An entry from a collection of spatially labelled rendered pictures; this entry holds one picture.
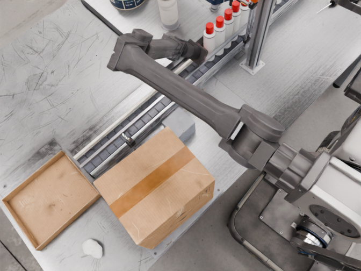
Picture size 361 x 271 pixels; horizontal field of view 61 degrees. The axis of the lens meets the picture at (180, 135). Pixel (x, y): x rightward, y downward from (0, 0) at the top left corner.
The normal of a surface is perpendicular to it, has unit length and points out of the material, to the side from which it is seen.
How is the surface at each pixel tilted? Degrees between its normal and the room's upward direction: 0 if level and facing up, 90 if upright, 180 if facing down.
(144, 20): 0
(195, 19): 0
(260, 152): 40
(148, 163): 0
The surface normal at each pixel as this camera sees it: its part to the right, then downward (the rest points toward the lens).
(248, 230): -0.07, -0.40
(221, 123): -0.39, 0.22
